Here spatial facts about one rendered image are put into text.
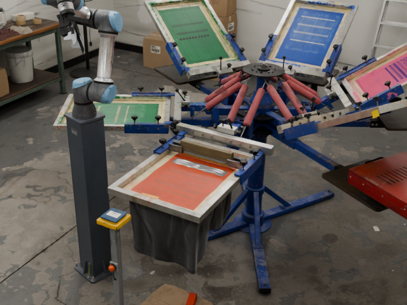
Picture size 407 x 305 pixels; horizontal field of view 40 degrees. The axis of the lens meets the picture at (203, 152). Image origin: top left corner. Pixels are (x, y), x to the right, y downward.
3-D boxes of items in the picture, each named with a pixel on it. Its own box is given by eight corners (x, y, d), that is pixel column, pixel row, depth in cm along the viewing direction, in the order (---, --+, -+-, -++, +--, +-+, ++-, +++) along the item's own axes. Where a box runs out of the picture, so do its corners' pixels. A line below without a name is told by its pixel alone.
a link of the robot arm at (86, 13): (88, 10, 340) (40, -17, 294) (103, 12, 337) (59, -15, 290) (84, 29, 341) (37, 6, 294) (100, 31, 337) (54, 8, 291)
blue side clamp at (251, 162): (241, 185, 328) (241, 174, 325) (233, 183, 330) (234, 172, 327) (261, 164, 351) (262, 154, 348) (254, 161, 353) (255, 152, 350)
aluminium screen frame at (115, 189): (199, 224, 290) (199, 217, 288) (107, 193, 314) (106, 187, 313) (260, 161, 352) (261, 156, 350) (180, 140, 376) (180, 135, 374)
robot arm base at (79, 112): (67, 114, 349) (65, 98, 345) (88, 108, 359) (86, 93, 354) (80, 121, 340) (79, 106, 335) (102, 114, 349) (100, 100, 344)
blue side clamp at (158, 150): (160, 161, 351) (160, 151, 348) (153, 160, 353) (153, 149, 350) (185, 143, 375) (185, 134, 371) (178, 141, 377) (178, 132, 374)
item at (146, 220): (194, 276, 319) (195, 212, 300) (129, 252, 338) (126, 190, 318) (197, 273, 322) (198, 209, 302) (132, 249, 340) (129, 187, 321)
